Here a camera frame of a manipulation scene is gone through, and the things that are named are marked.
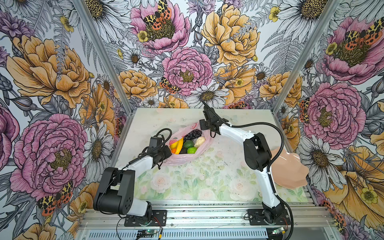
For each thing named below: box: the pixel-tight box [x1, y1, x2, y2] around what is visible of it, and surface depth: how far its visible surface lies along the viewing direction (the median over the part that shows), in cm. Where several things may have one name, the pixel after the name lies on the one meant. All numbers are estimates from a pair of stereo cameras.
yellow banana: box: [170, 137, 184, 155], surface depth 96 cm
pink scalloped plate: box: [271, 146, 309, 190], surface depth 89 cm
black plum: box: [179, 146, 188, 154], surface depth 95 cm
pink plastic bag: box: [165, 123, 213, 148], surface depth 98 cm
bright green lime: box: [187, 147, 198, 154], surface depth 93 cm
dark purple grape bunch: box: [183, 129, 203, 143], surface depth 104 cm
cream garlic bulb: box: [194, 136, 206, 148], surface depth 99 cm
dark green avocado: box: [183, 140, 194, 149], surface depth 99 cm
